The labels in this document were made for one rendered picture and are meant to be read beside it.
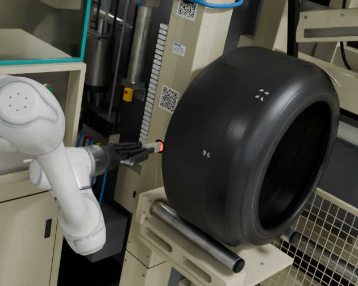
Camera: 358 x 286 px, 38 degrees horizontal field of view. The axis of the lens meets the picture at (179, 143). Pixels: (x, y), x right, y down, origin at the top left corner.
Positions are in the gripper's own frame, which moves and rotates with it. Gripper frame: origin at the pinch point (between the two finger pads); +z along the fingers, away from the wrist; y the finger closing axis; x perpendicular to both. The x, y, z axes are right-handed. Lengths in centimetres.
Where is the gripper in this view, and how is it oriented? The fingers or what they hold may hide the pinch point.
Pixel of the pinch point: (150, 148)
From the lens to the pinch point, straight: 162.7
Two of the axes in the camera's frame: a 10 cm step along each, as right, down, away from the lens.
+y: -6.9, -4.1, 6.0
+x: -2.0, 9.0, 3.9
